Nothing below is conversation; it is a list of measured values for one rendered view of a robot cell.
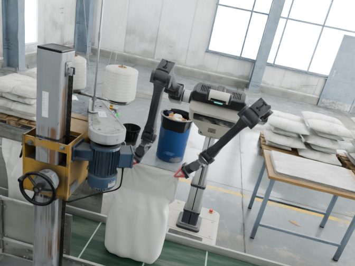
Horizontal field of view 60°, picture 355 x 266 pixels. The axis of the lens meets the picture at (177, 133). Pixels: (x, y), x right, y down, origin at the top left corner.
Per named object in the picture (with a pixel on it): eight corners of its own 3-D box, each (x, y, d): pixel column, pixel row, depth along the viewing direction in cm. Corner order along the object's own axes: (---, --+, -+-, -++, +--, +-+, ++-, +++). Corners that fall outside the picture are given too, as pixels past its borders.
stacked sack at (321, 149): (324, 141, 554) (327, 134, 549) (337, 157, 493) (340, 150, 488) (301, 136, 557) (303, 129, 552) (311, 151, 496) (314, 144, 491)
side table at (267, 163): (325, 225, 360) (351, 170, 331) (342, 264, 303) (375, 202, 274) (244, 204, 368) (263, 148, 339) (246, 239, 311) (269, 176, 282)
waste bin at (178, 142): (188, 152, 467) (197, 113, 442) (183, 168, 420) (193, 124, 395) (157, 145, 471) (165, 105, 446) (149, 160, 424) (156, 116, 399)
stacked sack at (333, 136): (331, 129, 545) (334, 123, 540) (343, 144, 484) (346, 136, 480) (307, 124, 549) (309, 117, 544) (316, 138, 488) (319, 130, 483)
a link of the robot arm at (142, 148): (158, 133, 184) (145, 129, 185) (151, 140, 173) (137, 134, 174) (152, 151, 188) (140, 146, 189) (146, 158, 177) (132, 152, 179)
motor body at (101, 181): (120, 181, 169) (125, 140, 160) (109, 196, 155) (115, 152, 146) (93, 174, 171) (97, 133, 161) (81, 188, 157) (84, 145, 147)
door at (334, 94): (349, 112, 930) (380, 41, 850) (351, 113, 921) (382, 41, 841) (316, 104, 939) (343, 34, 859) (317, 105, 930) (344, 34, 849)
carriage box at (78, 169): (94, 171, 184) (99, 123, 172) (66, 202, 153) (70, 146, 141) (56, 161, 187) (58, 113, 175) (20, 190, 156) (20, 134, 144)
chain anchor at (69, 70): (76, 76, 139) (76, 62, 136) (71, 78, 134) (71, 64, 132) (69, 74, 139) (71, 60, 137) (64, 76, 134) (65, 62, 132)
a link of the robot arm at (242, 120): (263, 119, 159) (249, 103, 161) (259, 122, 154) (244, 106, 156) (213, 163, 185) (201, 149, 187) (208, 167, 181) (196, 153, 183)
